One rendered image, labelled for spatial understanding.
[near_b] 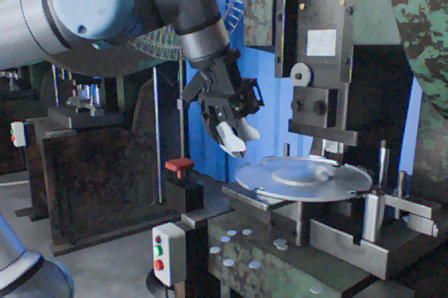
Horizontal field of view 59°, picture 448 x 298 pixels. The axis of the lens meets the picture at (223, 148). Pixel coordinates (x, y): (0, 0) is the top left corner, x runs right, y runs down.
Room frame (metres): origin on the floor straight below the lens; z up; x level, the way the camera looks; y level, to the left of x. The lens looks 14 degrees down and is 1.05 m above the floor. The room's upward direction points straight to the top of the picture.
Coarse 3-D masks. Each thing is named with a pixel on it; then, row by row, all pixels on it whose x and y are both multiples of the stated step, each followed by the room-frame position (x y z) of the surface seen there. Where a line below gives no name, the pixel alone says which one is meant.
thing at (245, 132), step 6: (240, 120) 0.69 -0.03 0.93; (246, 120) 0.69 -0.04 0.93; (240, 126) 0.70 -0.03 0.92; (246, 126) 0.69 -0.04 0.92; (234, 132) 0.71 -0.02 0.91; (240, 132) 0.70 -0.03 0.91; (246, 132) 0.70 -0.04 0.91; (252, 132) 0.68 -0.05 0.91; (258, 132) 0.68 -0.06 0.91; (240, 138) 0.71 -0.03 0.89; (246, 138) 0.70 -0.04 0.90; (252, 138) 0.69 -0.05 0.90; (258, 138) 0.68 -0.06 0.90; (246, 144) 0.72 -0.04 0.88
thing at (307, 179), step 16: (272, 160) 0.95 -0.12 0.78; (288, 160) 0.95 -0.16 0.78; (304, 160) 0.95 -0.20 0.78; (320, 160) 0.95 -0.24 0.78; (240, 176) 0.83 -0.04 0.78; (256, 176) 0.83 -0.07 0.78; (272, 176) 0.82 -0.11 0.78; (288, 176) 0.81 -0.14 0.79; (304, 176) 0.81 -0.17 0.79; (320, 176) 0.81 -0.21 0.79; (336, 176) 0.83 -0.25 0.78; (352, 176) 0.83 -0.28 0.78; (368, 176) 0.81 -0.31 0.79; (256, 192) 0.73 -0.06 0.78; (272, 192) 0.73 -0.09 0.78; (288, 192) 0.73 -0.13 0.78; (304, 192) 0.73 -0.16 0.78; (320, 192) 0.73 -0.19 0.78; (336, 192) 0.73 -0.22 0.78
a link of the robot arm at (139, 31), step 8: (144, 0) 0.58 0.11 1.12; (152, 0) 0.58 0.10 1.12; (144, 8) 0.58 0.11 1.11; (152, 8) 0.58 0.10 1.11; (144, 16) 0.58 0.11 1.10; (152, 16) 0.58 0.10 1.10; (160, 16) 0.59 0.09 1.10; (144, 24) 0.59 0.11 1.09; (152, 24) 0.59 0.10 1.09; (160, 24) 0.60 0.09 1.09; (136, 32) 0.57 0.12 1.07; (144, 32) 0.60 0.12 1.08; (104, 40) 0.58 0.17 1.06; (112, 40) 0.59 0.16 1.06; (120, 40) 0.60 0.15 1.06; (96, 48) 0.60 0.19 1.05; (104, 48) 0.60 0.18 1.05
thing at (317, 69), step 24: (312, 0) 0.87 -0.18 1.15; (336, 0) 0.83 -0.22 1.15; (312, 24) 0.87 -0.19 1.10; (336, 24) 0.82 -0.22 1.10; (312, 48) 0.87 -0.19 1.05; (336, 48) 0.82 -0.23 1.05; (312, 72) 0.87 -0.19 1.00; (336, 72) 0.82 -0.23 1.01; (312, 96) 0.83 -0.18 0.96; (336, 96) 0.81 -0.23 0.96; (360, 96) 0.82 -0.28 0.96; (312, 120) 0.82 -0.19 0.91; (336, 120) 0.81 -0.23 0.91; (360, 120) 0.82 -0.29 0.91
